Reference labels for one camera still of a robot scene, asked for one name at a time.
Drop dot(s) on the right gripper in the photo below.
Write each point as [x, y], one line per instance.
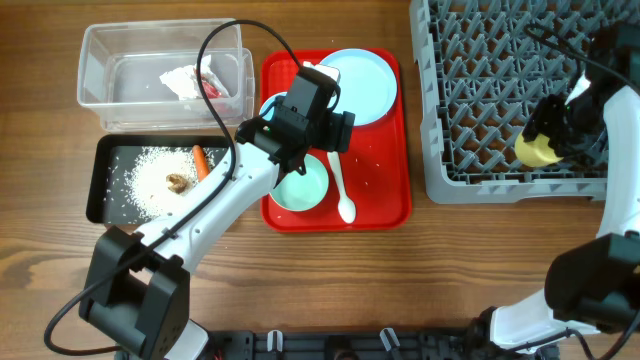
[543, 121]

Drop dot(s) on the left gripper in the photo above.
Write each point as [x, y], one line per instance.
[338, 132]

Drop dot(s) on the yellow cup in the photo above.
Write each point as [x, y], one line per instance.
[535, 153]

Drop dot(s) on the light blue plate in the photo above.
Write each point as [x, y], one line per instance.
[367, 82]

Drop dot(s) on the light blue bowl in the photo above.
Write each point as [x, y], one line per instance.
[267, 109]

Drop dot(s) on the green bowl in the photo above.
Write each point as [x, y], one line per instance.
[298, 193]

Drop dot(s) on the white plastic spoon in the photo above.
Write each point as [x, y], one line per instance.
[346, 206]

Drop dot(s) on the red foil wrapper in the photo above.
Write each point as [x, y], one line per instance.
[212, 86]

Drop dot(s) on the orange carrot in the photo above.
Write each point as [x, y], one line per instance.
[201, 163]

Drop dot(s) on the white napkin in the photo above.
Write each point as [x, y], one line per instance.
[182, 81]

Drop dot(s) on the brown food scrap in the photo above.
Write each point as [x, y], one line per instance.
[176, 183]

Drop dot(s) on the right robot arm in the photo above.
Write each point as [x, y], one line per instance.
[594, 288]

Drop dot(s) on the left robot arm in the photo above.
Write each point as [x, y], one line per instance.
[137, 289]

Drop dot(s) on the grey dishwasher rack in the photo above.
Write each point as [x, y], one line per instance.
[481, 79]

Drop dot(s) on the black plastic tray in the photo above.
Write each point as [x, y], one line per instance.
[213, 146]

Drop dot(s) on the clear plastic bin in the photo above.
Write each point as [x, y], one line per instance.
[120, 65]

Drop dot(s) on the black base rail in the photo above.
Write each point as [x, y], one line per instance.
[430, 343]

